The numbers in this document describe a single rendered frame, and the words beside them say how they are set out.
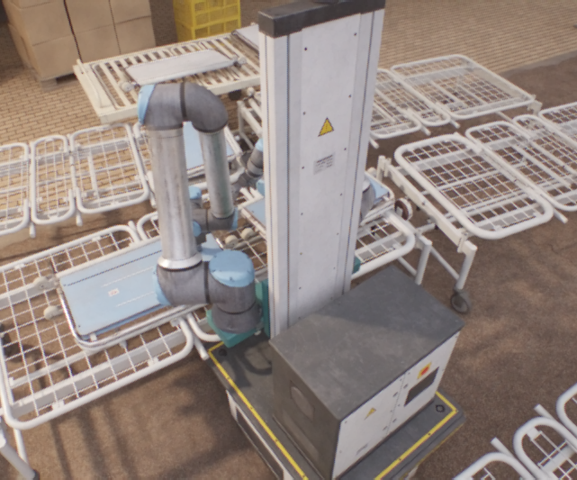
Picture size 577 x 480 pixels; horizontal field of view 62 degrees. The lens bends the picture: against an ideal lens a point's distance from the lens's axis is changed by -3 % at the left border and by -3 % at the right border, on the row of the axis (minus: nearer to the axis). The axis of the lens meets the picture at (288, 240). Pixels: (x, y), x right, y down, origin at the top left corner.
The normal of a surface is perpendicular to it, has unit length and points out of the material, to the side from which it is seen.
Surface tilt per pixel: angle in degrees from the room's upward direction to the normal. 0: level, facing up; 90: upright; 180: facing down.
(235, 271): 5
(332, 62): 90
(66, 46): 90
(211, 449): 0
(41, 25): 90
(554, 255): 0
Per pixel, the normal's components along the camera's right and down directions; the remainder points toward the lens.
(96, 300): 0.04, -0.68
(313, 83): 0.60, 0.55
